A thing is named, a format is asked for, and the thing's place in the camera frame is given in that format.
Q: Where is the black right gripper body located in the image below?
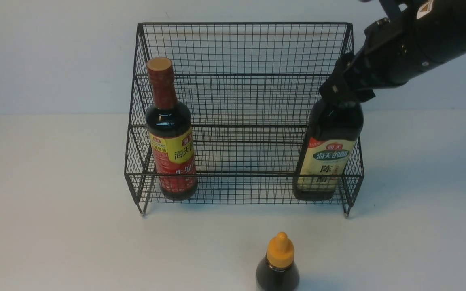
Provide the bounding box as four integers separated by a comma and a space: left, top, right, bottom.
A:
354, 16, 409, 90

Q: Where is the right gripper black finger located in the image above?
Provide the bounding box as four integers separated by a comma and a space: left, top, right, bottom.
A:
319, 52, 376, 106

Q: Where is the vinegar bottle gold cap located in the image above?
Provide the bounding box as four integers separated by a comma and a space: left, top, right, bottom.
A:
292, 99, 364, 201

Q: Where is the soy sauce bottle red label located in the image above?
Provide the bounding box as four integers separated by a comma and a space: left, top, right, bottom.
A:
146, 57, 198, 201

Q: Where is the small bottle orange cap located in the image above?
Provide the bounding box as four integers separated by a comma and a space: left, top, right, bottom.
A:
256, 232, 300, 291

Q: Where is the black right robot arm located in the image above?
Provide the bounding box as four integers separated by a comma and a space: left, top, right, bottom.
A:
319, 0, 466, 105

